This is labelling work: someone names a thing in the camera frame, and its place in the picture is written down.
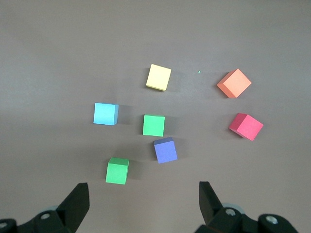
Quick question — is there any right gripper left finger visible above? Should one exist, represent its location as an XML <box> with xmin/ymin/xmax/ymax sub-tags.
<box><xmin>0</xmin><ymin>183</ymin><xmax>89</xmax><ymax>233</ymax></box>

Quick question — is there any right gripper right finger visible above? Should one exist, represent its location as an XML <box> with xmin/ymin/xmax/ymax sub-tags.
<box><xmin>198</xmin><ymin>181</ymin><xmax>298</xmax><ymax>233</ymax></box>

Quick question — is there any green foam block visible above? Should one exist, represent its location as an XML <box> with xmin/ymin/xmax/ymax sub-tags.
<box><xmin>142</xmin><ymin>114</ymin><xmax>166</xmax><ymax>137</ymax></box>
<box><xmin>105</xmin><ymin>157</ymin><xmax>130</xmax><ymax>184</ymax></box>

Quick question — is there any blue foam block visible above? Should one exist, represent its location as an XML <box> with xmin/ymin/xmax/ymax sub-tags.
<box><xmin>93</xmin><ymin>102</ymin><xmax>120</xmax><ymax>126</ymax></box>

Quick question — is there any yellow foam block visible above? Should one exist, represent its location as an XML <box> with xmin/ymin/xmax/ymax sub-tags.
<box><xmin>146</xmin><ymin>64</ymin><xmax>172</xmax><ymax>92</ymax></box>

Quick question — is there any purple foam block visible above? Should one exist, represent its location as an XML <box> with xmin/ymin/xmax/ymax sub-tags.
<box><xmin>154</xmin><ymin>136</ymin><xmax>178</xmax><ymax>164</ymax></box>

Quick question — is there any red foam block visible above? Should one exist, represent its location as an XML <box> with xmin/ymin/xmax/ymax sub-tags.
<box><xmin>228</xmin><ymin>113</ymin><xmax>264</xmax><ymax>142</ymax></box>

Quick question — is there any orange foam block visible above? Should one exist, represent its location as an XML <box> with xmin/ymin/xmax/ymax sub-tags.
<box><xmin>216</xmin><ymin>68</ymin><xmax>252</xmax><ymax>99</ymax></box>

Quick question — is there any brown table cover sheet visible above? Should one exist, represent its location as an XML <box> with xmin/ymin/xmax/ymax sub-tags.
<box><xmin>0</xmin><ymin>0</ymin><xmax>311</xmax><ymax>233</ymax></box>

